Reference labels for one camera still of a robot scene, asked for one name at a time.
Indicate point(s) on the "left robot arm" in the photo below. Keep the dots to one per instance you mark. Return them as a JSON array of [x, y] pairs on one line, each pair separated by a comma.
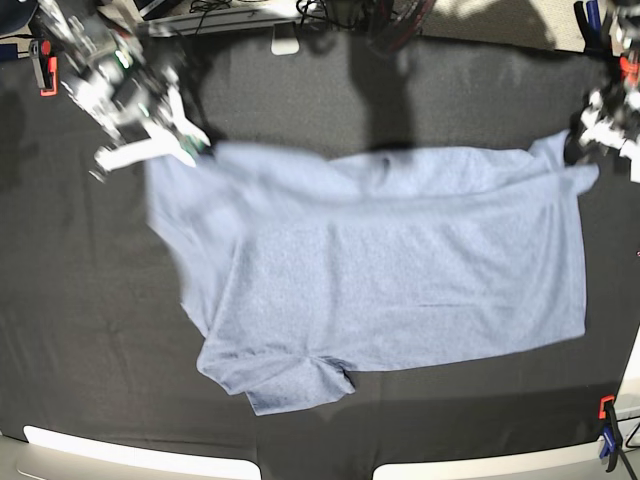
[[622, 24]]

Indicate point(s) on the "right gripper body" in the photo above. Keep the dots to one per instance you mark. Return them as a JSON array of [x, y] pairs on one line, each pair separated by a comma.
[[125, 83]]

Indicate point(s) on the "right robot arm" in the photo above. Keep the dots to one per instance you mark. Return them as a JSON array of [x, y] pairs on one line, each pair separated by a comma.
[[57, 25]]

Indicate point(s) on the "light blue t-shirt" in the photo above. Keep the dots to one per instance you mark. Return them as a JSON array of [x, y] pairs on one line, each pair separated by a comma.
[[298, 270]]

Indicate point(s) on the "orange clamp top right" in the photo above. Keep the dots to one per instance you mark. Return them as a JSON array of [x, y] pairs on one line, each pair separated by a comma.
[[629, 69]]

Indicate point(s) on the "black table cloth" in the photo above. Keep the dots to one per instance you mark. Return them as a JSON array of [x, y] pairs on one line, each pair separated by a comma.
[[94, 342]]

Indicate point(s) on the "orange blue clamp bottom right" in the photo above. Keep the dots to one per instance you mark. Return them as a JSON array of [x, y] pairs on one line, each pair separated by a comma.
[[610, 433]]

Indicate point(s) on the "blue clamp top right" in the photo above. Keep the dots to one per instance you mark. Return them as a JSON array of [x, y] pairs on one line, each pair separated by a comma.
[[591, 27]]

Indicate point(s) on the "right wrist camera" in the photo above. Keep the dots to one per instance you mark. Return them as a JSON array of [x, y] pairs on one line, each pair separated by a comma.
[[187, 148]]

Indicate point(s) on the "orange clamp top left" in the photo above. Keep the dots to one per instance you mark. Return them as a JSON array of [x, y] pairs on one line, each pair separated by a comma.
[[45, 65]]

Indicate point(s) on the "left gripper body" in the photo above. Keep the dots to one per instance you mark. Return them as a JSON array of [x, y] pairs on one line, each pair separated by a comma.
[[614, 104]]

